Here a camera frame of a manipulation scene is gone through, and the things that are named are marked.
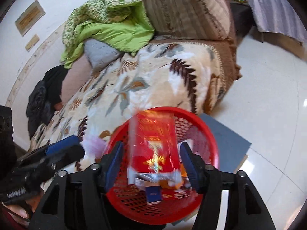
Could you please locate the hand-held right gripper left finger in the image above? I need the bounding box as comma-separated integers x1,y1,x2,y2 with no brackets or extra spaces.
28,141,124,230

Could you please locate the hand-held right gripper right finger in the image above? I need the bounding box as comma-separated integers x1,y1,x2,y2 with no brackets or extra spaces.
180,142,276,230

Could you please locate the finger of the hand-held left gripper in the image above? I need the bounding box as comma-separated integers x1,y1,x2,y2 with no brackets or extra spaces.
43,144,86,173
17,135,80,163

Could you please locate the orange snack packet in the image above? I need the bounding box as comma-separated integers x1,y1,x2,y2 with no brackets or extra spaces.
165,163,192,191

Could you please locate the translucent plastic wrapper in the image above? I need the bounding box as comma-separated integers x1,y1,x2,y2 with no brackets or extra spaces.
82,134,108,160

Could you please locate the blue and white small box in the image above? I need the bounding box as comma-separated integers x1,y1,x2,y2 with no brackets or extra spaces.
144,182,164,205

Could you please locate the red clear-wrapped packet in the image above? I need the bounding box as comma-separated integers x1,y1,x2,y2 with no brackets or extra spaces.
127,111,184,187

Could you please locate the red mesh basket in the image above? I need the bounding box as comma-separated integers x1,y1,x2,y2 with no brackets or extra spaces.
105,107,220,226

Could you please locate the person's left hand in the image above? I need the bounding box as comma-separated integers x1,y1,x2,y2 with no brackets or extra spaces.
0,196,33,228

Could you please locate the black puffer jacket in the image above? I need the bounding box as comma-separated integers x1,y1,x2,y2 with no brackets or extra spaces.
26,79,57,139

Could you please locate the dark cloth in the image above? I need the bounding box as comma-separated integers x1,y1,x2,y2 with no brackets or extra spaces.
0,105,14,180

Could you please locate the black cloth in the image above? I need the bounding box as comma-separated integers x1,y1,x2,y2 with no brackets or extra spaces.
43,65,70,109

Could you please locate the brown sofa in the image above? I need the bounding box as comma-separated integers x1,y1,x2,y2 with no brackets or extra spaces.
60,0,243,111

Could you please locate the leaf printed blanket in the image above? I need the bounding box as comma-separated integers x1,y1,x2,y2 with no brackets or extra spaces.
29,42,231,192

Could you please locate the grey quilted pillow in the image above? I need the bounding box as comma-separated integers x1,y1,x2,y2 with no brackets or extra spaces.
84,39,124,71

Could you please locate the green patterned blanket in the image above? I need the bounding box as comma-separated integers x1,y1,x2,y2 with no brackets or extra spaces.
60,0,156,69

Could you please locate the striped sofa cushion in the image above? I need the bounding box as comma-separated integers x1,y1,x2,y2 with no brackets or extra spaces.
143,0,232,41

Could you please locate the dark side table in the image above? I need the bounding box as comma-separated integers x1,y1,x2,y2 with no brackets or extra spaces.
229,0,255,39

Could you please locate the table with lilac cloth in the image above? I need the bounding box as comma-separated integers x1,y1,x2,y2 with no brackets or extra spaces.
247,0,307,46

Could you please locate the small gold wall plate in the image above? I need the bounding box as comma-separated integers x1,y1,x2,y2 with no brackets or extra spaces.
25,34,40,52

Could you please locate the gold double wall switch plate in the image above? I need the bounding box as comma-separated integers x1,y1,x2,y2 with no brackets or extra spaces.
15,1,46,37

